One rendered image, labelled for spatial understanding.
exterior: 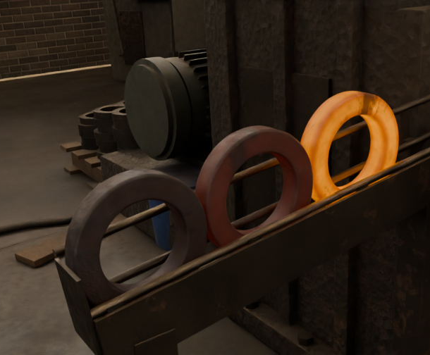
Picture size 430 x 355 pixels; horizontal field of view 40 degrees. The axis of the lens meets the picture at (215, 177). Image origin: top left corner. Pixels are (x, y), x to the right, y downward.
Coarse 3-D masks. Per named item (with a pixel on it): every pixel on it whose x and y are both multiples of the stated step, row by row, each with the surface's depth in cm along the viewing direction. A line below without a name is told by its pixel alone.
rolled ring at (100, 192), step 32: (96, 192) 68; (128, 192) 69; (160, 192) 71; (192, 192) 74; (96, 224) 67; (192, 224) 75; (96, 256) 68; (192, 256) 76; (96, 288) 69; (128, 288) 74
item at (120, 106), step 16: (96, 112) 277; (112, 112) 259; (80, 128) 298; (96, 128) 289; (112, 128) 260; (128, 128) 254; (64, 144) 314; (80, 144) 312; (96, 144) 299; (112, 144) 278; (128, 144) 259; (80, 160) 307; (96, 160) 283; (96, 176) 291
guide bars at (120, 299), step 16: (416, 160) 95; (368, 176) 90; (384, 176) 91; (336, 192) 87; (352, 192) 88; (304, 208) 84; (272, 224) 81; (240, 240) 78; (256, 240) 79; (208, 256) 75; (176, 272) 73; (144, 288) 71; (112, 304) 69
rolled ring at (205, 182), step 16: (256, 128) 79; (272, 128) 80; (224, 144) 77; (240, 144) 76; (256, 144) 78; (272, 144) 79; (288, 144) 81; (208, 160) 77; (224, 160) 76; (240, 160) 77; (288, 160) 82; (304, 160) 83; (208, 176) 76; (224, 176) 76; (288, 176) 85; (304, 176) 84; (208, 192) 76; (224, 192) 77; (288, 192) 85; (304, 192) 85; (208, 208) 76; (224, 208) 78; (288, 208) 85; (208, 224) 77; (224, 224) 78; (288, 224) 85; (224, 240) 79
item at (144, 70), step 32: (160, 64) 208; (192, 64) 213; (128, 96) 226; (160, 96) 205; (192, 96) 207; (160, 128) 210; (192, 128) 210; (128, 160) 243; (160, 160) 220; (192, 160) 227
